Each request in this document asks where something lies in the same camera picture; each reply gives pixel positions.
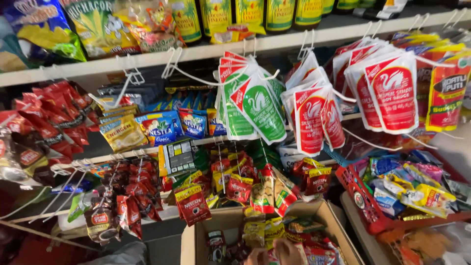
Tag person's left hand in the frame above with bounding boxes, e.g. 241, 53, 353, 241
244, 248, 270, 265

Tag person's right hand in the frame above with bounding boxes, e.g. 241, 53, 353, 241
272, 238, 304, 265

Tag heap of sachets in carton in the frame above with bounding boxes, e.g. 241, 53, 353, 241
206, 216, 346, 265

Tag green-red snack packets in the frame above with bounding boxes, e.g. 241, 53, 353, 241
249, 168, 299, 218

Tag brown cardboard box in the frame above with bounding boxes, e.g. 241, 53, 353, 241
180, 200, 366, 265

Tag red yellow-top coffee sachets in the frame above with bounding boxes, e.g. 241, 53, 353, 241
173, 149, 333, 227

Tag red plastic basket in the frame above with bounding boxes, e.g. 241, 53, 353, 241
335, 162, 471, 236

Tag grey blister card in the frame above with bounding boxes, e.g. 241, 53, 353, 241
158, 139, 198, 178

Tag dark red coffee sachet strips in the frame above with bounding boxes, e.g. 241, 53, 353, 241
99, 158, 164, 240

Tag small bunch red soy pouches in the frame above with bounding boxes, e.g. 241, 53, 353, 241
280, 51, 347, 158

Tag grey plastic bag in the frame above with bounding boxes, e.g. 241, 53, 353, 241
78, 241, 148, 265

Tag heap of colourful snack packets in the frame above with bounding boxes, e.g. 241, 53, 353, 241
353, 150, 471, 221

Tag bunch of green vinegar pouches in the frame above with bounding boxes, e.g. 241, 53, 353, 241
214, 51, 288, 146

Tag clear plastic bag of snacks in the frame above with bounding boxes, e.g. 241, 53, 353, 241
375, 221, 471, 265

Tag blue iced tea sachets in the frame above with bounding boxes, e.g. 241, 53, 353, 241
135, 109, 227, 148

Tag brown granules coffee pouch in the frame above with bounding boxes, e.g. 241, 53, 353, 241
84, 199, 122, 246

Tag yellow cereal drink sachets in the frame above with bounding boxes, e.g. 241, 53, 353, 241
96, 105, 149, 154

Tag large bunch red soy pouches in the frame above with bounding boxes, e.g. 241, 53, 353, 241
332, 36, 421, 136

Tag white shelf board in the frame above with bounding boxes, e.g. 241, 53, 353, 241
0, 8, 471, 88

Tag yellow flat packet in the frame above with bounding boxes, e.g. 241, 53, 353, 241
210, 24, 266, 45

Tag bunch of yellow-red sauce pouches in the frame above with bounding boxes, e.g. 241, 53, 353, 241
389, 31, 471, 134

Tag row of yellow-label vinegar bottles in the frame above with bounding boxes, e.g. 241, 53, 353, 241
169, 0, 376, 42

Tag bunch of red coffee sachets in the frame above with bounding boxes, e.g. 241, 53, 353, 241
0, 79, 101, 187

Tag clear orange snack bag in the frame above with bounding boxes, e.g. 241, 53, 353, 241
113, 0, 185, 54

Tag green corn snack bag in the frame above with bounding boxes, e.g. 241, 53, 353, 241
59, 0, 143, 59

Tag blue and yellow chips bag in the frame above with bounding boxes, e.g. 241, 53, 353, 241
3, 0, 87, 64

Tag white wire hook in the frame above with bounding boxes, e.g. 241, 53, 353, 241
161, 47, 251, 87
88, 54, 146, 109

